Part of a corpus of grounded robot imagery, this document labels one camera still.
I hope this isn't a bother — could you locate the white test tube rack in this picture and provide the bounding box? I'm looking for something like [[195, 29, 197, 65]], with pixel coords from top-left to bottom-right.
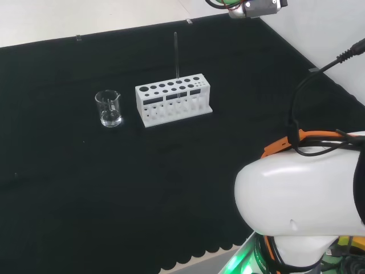
[[135, 73, 213, 128]]

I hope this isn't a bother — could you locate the clear glass beaker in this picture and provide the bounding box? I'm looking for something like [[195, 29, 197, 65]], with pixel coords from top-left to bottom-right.
[[95, 90, 123, 128]]

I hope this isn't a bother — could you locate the orange cable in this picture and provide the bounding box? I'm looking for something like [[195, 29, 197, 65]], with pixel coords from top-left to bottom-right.
[[261, 128, 354, 159]]

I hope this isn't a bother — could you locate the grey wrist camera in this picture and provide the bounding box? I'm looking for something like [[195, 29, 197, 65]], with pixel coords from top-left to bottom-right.
[[227, 0, 289, 19]]

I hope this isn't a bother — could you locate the black bench cloth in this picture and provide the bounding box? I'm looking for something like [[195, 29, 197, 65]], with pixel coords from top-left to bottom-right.
[[0, 10, 365, 274]]

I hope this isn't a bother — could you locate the clear glass rod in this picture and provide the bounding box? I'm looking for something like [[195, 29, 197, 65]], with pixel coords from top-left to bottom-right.
[[173, 31, 181, 99]]

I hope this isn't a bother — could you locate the yellow stop button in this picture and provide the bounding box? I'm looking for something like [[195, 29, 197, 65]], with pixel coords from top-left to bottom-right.
[[338, 235, 357, 247]]

